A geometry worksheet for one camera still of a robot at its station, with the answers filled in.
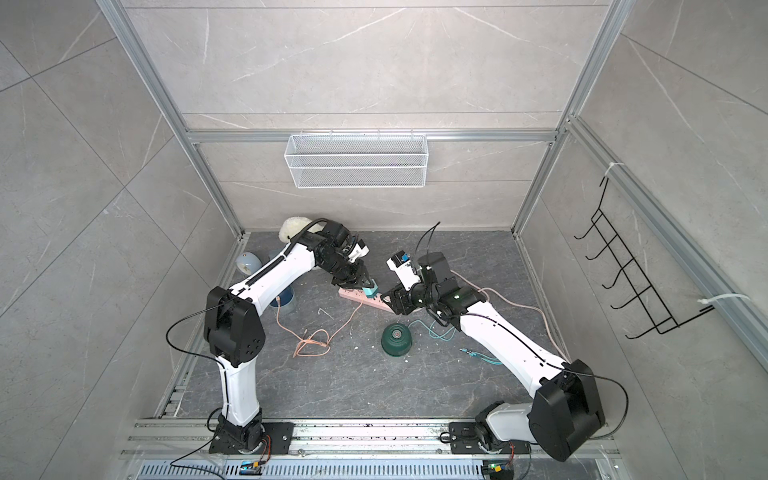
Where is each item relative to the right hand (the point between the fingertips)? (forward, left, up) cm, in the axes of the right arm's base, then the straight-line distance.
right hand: (392, 291), depth 79 cm
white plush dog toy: (+25, +32, +1) cm, 41 cm away
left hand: (+5, +5, -3) cm, 8 cm away
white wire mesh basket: (+46, +11, +11) cm, 49 cm away
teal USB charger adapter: (+3, +6, -4) cm, 8 cm away
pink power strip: (+9, +11, -16) cm, 22 cm away
